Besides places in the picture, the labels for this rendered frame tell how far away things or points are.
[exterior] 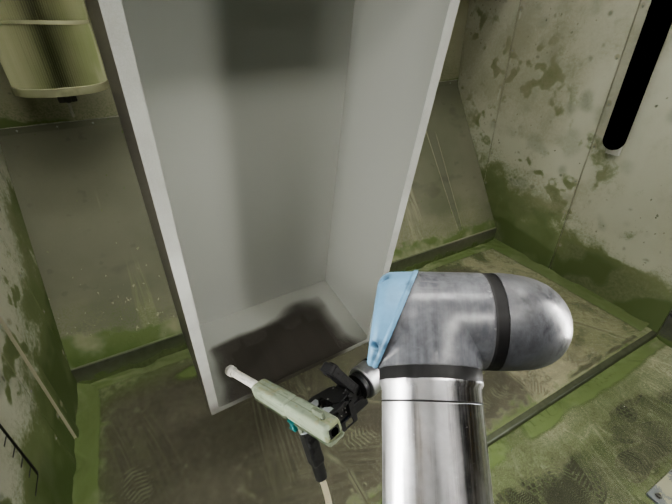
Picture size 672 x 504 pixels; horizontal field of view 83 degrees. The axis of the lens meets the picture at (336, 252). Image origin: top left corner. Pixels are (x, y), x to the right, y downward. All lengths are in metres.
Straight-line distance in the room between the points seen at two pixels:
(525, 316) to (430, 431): 0.16
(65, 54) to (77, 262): 0.87
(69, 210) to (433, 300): 1.90
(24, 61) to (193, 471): 1.61
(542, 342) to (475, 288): 0.09
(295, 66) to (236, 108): 0.19
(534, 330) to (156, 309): 1.82
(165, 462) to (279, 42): 1.52
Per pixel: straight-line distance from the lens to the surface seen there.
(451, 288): 0.44
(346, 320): 1.50
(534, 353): 0.48
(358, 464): 1.65
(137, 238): 2.08
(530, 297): 0.47
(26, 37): 1.84
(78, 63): 1.86
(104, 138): 2.20
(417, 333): 0.42
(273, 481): 1.64
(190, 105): 1.03
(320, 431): 0.86
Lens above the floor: 1.49
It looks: 32 degrees down
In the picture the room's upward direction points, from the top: 1 degrees counter-clockwise
